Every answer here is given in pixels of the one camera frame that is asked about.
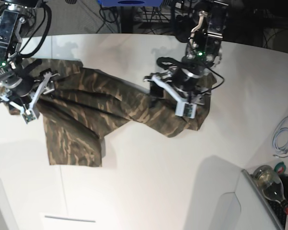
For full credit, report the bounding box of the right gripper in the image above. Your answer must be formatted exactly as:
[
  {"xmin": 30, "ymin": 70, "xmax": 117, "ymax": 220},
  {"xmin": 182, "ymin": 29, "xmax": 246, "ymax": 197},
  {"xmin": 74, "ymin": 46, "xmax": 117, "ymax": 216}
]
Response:
[{"xmin": 4, "ymin": 59, "xmax": 42, "ymax": 97}]

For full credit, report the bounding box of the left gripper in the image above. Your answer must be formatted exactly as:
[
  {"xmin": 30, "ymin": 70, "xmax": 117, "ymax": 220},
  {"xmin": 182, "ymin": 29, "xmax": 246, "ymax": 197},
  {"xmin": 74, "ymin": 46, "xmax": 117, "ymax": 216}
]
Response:
[{"xmin": 150, "ymin": 68, "xmax": 204, "ymax": 98}]

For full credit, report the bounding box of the camouflage t-shirt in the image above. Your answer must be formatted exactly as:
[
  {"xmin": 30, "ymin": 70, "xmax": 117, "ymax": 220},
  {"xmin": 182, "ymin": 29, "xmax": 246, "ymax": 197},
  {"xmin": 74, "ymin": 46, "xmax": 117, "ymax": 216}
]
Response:
[{"xmin": 0, "ymin": 58, "xmax": 218, "ymax": 168}]

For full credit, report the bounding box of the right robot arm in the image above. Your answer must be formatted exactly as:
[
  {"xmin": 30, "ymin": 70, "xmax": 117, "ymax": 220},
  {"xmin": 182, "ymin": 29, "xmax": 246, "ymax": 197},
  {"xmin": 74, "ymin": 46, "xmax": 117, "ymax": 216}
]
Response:
[{"xmin": 0, "ymin": 0, "xmax": 52, "ymax": 97}]

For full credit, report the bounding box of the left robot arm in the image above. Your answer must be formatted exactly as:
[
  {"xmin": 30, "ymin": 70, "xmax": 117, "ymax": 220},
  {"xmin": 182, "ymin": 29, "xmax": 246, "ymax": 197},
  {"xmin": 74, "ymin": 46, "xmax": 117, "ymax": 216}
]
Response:
[{"xmin": 156, "ymin": 0, "xmax": 229, "ymax": 96}]

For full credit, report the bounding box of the clear glass bottle red cap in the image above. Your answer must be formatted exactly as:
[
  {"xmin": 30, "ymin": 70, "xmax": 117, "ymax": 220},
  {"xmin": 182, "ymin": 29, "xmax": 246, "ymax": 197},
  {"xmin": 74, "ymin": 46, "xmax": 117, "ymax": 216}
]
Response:
[{"xmin": 252, "ymin": 165, "xmax": 288, "ymax": 215}]

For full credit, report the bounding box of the green tape roll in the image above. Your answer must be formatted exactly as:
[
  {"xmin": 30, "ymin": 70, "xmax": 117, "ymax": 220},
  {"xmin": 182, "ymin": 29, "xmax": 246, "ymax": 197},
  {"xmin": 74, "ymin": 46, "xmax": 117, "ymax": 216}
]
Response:
[{"xmin": 274, "ymin": 161, "xmax": 286, "ymax": 175}]

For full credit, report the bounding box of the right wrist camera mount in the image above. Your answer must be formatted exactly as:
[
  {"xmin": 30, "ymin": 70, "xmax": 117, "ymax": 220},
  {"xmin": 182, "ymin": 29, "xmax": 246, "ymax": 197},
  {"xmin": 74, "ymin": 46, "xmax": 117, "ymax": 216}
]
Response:
[{"xmin": 0, "ymin": 69, "xmax": 60, "ymax": 124}]

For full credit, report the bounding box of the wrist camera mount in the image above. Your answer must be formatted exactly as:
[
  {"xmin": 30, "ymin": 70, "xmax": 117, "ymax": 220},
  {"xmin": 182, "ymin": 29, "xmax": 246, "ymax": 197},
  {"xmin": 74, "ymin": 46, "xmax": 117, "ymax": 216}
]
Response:
[
  {"xmin": 144, "ymin": 69, "xmax": 208, "ymax": 119},
  {"xmin": 0, "ymin": 69, "xmax": 60, "ymax": 124}
]

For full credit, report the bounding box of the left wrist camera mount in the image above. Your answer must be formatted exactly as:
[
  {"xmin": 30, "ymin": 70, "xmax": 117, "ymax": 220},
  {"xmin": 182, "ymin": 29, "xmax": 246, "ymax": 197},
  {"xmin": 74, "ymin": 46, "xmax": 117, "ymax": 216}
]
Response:
[{"xmin": 144, "ymin": 69, "xmax": 208, "ymax": 119}]

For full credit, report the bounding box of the light blue coiled cable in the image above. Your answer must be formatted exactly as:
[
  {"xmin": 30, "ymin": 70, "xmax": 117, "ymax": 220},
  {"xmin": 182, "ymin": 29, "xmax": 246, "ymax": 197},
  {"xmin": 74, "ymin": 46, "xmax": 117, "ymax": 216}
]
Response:
[{"xmin": 271, "ymin": 114, "xmax": 288, "ymax": 158}]

